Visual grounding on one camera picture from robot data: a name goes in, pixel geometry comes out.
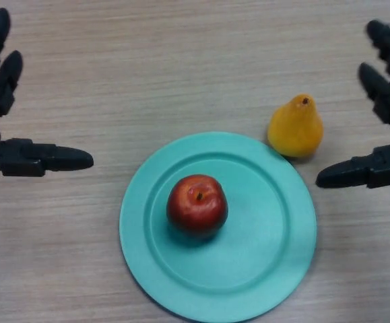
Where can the yellow pear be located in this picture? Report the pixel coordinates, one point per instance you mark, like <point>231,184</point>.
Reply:
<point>295,129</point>

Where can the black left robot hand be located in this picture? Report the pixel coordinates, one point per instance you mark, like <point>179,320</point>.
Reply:
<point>26,161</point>

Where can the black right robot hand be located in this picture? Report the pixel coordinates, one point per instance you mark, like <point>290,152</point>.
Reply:
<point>386,97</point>

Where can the green round plate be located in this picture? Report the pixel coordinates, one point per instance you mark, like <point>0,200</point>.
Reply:
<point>235,255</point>

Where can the red apple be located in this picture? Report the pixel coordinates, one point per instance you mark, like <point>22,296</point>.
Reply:
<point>196,205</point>

